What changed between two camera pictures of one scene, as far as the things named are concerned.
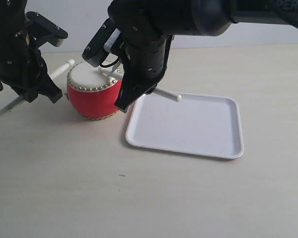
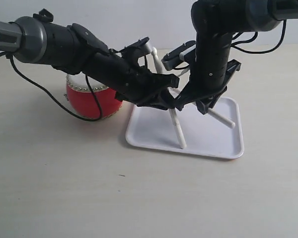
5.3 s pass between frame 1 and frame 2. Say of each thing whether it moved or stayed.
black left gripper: moved
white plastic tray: stayed
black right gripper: moved
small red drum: stayed
